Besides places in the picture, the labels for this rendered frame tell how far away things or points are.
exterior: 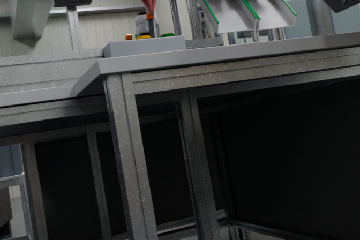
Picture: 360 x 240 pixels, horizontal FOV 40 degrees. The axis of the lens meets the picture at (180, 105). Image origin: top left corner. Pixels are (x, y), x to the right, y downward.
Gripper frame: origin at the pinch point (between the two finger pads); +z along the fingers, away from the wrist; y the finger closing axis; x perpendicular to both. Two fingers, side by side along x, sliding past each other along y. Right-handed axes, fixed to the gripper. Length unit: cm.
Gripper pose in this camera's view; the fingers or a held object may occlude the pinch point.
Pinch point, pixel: (151, 12)
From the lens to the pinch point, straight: 149.4
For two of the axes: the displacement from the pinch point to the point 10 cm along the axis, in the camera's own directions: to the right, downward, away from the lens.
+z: 1.6, 9.9, -0.5
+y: -9.2, 1.3, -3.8
